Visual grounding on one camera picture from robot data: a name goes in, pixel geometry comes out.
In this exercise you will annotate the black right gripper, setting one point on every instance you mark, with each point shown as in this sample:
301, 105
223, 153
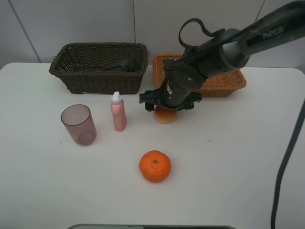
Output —
175, 93

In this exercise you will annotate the red orange peach fruit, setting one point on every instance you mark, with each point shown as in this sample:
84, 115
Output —
164, 116

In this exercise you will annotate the dark green pump bottle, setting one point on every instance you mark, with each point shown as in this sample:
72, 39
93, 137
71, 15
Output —
123, 66

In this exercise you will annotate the orange tangerine fruit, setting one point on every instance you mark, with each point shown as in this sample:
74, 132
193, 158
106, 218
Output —
155, 166

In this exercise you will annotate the translucent pink plastic cup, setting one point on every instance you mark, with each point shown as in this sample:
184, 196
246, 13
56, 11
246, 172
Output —
79, 123

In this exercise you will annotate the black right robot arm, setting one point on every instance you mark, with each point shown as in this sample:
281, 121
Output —
227, 50

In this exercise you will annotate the light orange wicker basket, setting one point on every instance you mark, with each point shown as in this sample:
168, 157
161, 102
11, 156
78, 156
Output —
220, 86

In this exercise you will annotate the pink bottle white cap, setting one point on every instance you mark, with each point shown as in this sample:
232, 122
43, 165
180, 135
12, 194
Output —
118, 112

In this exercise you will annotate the dark brown wicker basket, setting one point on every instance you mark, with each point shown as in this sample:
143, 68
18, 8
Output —
80, 67

